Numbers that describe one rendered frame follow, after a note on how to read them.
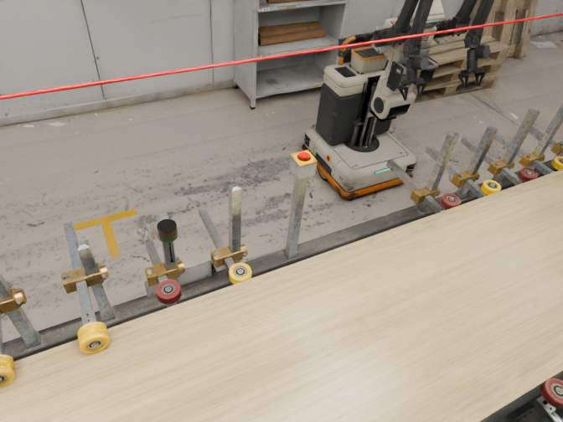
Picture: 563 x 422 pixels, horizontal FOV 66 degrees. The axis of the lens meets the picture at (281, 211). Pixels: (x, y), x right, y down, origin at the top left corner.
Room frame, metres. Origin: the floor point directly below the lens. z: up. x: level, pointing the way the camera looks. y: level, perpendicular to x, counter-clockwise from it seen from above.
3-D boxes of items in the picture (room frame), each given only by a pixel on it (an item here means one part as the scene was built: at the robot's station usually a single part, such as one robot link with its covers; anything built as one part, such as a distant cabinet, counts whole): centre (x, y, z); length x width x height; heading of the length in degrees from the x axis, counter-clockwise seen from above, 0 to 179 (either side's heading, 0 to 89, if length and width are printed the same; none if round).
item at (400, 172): (1.63, -0.63, 0.81); 0.43 x 0.03 x 0.04; 31
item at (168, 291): (0.84, 0.35, 0.85); 0.08 x 0.08 x 0.11
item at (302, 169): (1.23, -0.06, 1.18); 0.07 x 0.07 x 0.08; 31
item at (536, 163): (2.02, -1.28, 0.81); 0.43 x 0.03 x 0.04; 31
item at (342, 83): (2.85, -0.49, 0.59); 0.55 x 0.34 x 0.83; 121
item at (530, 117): (1.87, -1.12, 0.92); 0.04 x 0.04 x 0.48; 31
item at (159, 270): (0.95, 0.40, 0.85); 0.14 x 0.06 x 0.05; 121
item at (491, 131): (1.74, -0.91, 0.88); 0.04 x 0.04 x 0.48; 31
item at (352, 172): (2.77, -0.54, 0.16); 0.67 x 0.64 x 0.25; 31
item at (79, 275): (0.83, 0.61, 0.95); 0.14 x 0.06 x 0.05; 121
